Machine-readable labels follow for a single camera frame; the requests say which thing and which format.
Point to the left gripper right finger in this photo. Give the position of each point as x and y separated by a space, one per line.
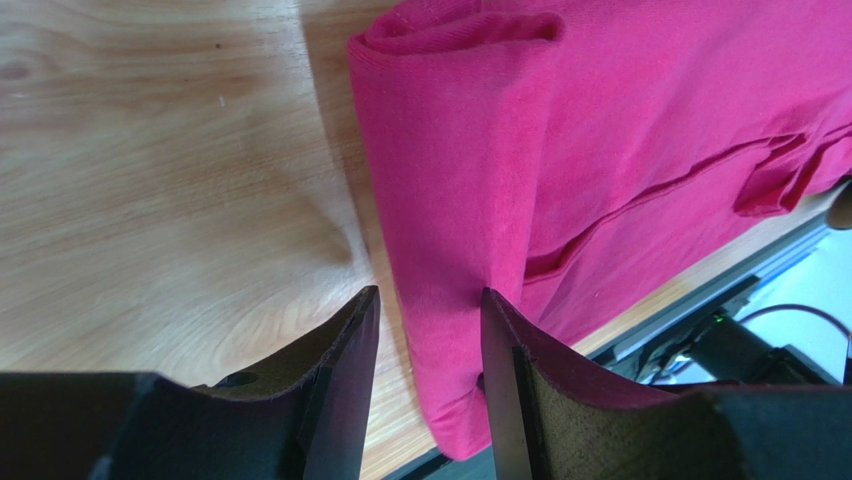
554 414

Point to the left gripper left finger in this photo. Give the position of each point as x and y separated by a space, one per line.
300 413

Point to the magenta t shirt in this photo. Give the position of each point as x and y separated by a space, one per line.
577 155

